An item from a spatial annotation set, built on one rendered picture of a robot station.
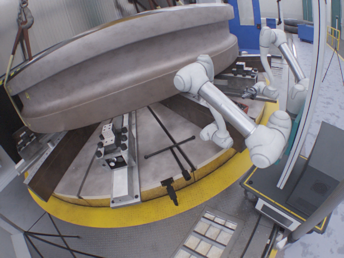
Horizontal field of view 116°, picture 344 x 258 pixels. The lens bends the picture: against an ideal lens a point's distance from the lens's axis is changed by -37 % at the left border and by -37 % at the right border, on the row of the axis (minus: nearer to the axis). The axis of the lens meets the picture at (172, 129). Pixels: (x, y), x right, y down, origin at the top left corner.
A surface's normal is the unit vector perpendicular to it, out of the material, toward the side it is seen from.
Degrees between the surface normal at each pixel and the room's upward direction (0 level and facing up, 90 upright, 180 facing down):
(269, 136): 29
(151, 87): 90
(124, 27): 90
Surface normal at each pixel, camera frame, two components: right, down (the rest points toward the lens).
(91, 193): -0.21, -0.78
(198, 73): 0.22, -0.40
